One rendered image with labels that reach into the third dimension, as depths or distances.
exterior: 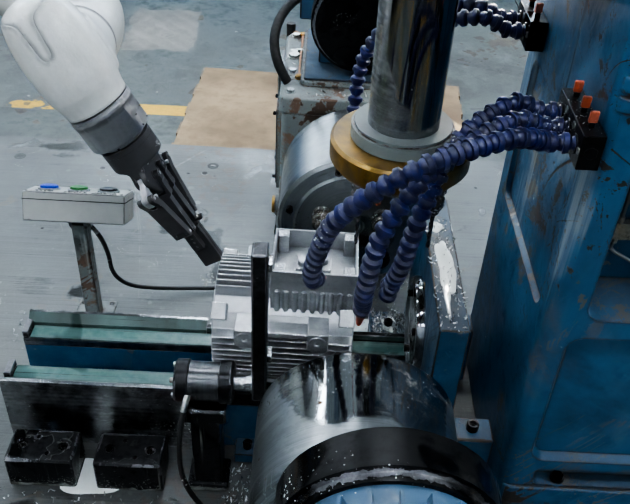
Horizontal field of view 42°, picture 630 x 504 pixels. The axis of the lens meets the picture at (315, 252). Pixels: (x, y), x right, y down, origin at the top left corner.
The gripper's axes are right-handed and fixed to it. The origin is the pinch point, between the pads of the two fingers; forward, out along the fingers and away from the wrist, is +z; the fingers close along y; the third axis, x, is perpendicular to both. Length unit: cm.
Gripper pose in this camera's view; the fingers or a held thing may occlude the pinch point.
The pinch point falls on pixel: (202, 243)
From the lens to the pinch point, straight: 123.1
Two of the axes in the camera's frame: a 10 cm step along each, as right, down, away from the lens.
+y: 0.2, -6.1, 7.9
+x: -8.9, 3.5, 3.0
